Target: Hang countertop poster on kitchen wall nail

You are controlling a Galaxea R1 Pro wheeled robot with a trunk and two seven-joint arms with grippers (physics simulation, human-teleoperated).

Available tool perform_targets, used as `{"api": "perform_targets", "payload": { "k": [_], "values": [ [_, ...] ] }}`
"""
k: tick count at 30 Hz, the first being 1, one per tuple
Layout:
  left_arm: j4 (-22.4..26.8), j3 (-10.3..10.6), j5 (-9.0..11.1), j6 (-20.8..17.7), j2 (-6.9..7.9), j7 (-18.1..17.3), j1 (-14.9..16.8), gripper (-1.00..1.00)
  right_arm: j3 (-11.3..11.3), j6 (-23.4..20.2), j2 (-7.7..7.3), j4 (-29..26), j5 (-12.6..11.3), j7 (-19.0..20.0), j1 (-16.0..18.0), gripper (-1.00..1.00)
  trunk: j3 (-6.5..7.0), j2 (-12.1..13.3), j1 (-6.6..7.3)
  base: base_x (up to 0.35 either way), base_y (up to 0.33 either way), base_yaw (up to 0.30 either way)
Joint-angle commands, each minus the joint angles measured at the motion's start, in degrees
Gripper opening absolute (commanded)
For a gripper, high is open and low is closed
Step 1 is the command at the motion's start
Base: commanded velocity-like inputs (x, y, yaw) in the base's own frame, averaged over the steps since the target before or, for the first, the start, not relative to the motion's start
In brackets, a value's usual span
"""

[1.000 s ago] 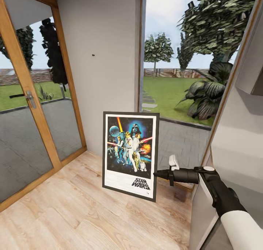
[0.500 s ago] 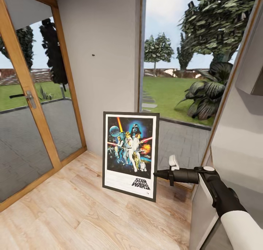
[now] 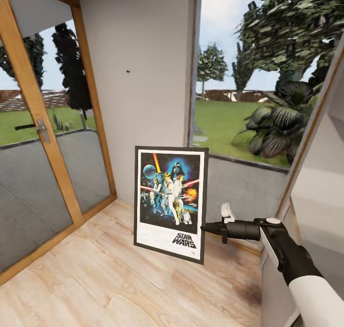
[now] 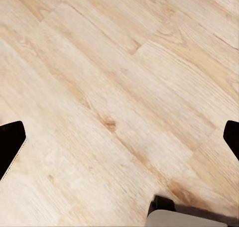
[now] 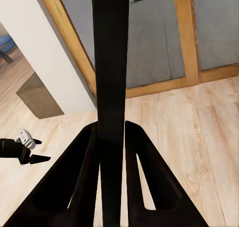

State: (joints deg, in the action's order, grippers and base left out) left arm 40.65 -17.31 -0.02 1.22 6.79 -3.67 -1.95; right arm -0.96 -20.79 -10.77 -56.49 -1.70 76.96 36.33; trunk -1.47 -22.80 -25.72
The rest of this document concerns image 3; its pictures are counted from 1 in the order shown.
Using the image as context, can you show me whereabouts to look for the poster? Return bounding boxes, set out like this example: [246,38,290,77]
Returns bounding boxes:
[133,146,209,265]

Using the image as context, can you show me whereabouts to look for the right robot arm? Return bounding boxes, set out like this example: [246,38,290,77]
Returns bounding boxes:
[200,202,344,327]

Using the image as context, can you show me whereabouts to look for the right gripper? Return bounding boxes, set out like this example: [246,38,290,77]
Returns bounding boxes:
[200,217,247,244]

